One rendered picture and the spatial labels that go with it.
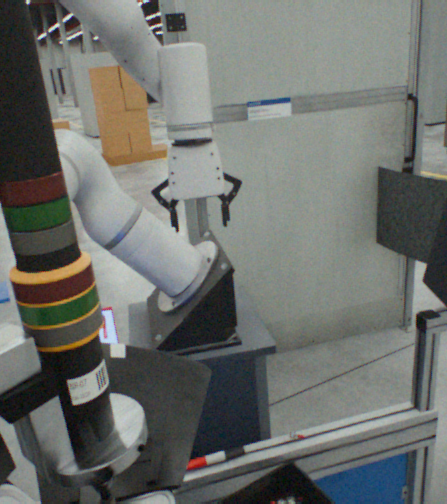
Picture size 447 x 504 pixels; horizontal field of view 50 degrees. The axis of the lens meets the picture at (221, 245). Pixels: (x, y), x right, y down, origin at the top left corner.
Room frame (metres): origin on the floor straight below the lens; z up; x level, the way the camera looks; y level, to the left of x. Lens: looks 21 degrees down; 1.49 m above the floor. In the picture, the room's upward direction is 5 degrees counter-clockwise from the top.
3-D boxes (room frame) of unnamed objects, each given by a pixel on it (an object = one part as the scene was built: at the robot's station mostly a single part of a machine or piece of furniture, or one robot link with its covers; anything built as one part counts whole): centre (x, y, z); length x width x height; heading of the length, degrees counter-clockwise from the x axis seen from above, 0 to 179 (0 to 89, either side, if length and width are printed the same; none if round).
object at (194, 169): (0.87, 0.04, 1.32); 0.10 x 0.07 x 0.11; 93
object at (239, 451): (0.62, 0.06, 0.87); 0.14 x 0.01 x 0.01; 103
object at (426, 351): (0.71, -0.34, 0.96); 0.03 x 0.03 x 0.20; 13
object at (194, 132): (0.88, 0.03, 1.38); 0.09 x 0.08 x 0.03; 93
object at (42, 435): (0.23, 0.10, 1.32); 0.09 x 0.07 x 0.10; 138
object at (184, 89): (0.89, 0.04, 1.46); 0.09 x 0.08 x 0.13; 15
